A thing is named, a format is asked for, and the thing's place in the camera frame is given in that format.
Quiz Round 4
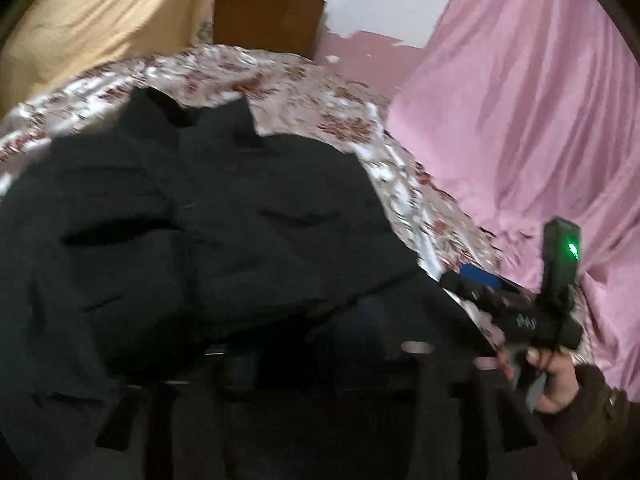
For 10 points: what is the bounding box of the person's right hand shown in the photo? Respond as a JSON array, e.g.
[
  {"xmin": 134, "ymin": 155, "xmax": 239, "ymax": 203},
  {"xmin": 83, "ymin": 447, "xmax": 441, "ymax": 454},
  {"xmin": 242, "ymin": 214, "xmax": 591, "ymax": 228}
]
[{"xmin": 496, "ymin": 345, "xmax": 582, "ymax": 415}]

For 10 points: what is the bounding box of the wooden headboard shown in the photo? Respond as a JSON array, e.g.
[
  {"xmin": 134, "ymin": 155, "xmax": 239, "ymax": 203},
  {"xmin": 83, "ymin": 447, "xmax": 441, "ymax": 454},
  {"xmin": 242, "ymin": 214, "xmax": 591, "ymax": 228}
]
[{"xmin": 212, "ymin": 0, "xmax": 327, "ymax": 63}]

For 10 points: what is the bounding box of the yellow dotted cloth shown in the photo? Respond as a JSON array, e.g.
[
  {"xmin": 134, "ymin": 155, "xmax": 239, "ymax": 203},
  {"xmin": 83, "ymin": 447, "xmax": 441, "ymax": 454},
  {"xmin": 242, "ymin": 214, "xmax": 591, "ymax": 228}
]
[{"xmin": 0, "ymin": 0, "xmax": 224, "ymax": 122}]

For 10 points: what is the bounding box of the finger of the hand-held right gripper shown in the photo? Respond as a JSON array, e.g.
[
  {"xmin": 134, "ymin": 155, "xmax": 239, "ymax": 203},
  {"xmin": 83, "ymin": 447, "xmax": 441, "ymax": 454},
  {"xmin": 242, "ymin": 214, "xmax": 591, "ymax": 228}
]
[{"xmin": 440, "ymin": 264, "xmax": 523, "ymax": 311}]

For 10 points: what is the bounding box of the floral satin bedspread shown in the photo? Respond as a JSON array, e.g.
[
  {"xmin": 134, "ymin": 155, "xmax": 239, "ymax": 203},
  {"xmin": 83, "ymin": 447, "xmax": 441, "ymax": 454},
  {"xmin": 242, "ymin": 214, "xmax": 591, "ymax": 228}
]
[{"xmin": 0, "ymin": 44, "xmax": 588, "ymax": 361}]

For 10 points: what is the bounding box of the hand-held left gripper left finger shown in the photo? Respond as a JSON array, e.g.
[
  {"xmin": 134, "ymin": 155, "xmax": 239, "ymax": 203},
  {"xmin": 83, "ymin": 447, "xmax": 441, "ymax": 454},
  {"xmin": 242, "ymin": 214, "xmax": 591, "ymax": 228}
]
[{"xmin": 94, "ymin": 347, "xmax": 258, "ymax": 480}]

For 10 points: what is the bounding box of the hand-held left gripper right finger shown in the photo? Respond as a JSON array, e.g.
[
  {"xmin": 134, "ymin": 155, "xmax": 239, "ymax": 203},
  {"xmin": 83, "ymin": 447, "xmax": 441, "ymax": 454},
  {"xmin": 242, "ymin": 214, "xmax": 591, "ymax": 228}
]
[{"xmin": 397, "ymin": 340, "xmax": 541, "ymax": 480}]

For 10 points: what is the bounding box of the black padded jacket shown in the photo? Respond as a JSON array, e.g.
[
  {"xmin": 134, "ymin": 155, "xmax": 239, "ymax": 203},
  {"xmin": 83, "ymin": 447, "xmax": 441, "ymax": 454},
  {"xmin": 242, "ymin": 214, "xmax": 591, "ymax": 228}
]
[{"xmin": 0, "ymin": 87, "xmax": 571, "ymax": 480}]

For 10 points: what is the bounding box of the person's right forearm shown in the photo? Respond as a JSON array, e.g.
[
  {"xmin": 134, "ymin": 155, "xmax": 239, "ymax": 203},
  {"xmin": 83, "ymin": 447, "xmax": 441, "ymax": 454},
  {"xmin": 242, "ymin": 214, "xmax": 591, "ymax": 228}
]
[{"xmin": 552, "ymin": 362, "xmax": 640, "ymax": 480}]

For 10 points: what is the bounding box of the pink curtain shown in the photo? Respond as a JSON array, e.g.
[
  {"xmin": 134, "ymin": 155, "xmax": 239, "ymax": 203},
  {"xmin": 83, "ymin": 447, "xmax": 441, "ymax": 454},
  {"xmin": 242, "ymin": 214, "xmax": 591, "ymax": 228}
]
[{"xmin": 387, "ymin": 0, "xmax": 640, "ymax": 397}]

